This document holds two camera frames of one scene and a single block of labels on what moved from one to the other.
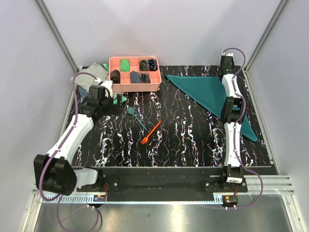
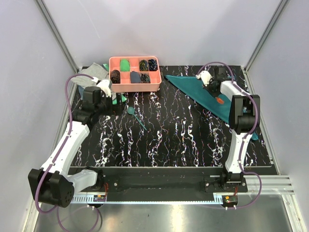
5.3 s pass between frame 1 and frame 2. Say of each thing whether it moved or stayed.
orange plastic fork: moved
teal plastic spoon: stayed
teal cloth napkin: stayed
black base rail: stayed
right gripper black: moved
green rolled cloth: stayed
